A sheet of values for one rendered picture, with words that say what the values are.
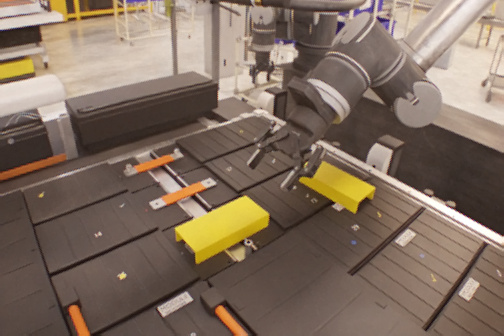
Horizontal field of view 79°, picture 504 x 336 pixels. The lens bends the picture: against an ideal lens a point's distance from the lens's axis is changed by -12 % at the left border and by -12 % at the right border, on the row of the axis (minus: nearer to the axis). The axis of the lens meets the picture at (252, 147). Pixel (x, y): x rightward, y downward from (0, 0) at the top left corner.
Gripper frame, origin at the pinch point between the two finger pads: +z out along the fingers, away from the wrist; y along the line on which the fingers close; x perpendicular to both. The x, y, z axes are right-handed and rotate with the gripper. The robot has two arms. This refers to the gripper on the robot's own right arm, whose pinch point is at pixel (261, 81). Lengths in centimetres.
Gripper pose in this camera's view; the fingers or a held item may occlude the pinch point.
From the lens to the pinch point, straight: 172.6
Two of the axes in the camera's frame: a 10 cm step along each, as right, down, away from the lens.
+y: 7.6, -2.9, 5.8
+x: -6.5, -4.0, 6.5
